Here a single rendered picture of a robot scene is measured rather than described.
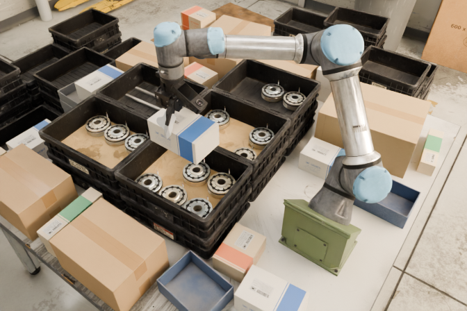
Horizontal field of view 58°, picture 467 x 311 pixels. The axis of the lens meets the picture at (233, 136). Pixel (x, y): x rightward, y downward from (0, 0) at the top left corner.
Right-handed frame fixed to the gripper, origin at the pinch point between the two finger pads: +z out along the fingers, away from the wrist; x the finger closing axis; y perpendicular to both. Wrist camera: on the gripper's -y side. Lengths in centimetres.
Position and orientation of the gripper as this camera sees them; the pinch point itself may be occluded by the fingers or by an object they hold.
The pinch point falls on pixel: (183, 128)
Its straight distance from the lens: 139.2
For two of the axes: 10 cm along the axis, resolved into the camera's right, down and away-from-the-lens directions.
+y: -8.1, -3.9, 4.4
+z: 0.1, 7.4, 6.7
